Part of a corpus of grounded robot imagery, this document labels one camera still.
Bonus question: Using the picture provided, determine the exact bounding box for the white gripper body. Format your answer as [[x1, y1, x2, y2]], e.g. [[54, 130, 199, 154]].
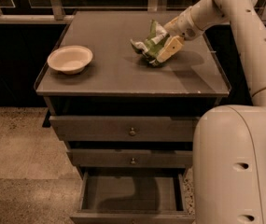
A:
[[163, 6, 203, 41]]

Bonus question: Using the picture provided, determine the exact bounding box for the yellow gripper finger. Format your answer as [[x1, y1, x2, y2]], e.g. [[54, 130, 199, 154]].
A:
[[156, 35, 184, 63]]

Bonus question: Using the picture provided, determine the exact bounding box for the green jalapeno chip bag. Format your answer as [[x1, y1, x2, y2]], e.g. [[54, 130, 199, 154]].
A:
[[130, 20, 171, 67]]

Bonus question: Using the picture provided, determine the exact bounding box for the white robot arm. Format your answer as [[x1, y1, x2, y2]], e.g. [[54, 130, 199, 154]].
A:
[[166, 0, 266, 224]]

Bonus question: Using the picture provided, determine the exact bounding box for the grey drawer cabinet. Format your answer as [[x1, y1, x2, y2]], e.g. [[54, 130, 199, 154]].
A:
[[34, 10, 232, 224]]

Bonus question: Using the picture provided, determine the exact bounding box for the top grey drawer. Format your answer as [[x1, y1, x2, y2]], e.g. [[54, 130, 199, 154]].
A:
[[49, 116, 198, 142]]

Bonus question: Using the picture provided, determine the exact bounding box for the middle grey drawer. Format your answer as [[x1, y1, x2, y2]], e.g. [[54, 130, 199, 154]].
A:
[[67, 149, 192, 168]]

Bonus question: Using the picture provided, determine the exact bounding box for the bottom grey open drawer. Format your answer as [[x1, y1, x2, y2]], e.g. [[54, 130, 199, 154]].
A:
[[70, 168, 194, 224]]

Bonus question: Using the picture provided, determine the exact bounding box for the white paper bowl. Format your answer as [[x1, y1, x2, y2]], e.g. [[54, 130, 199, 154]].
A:
[[47, 46, 93, 75]]

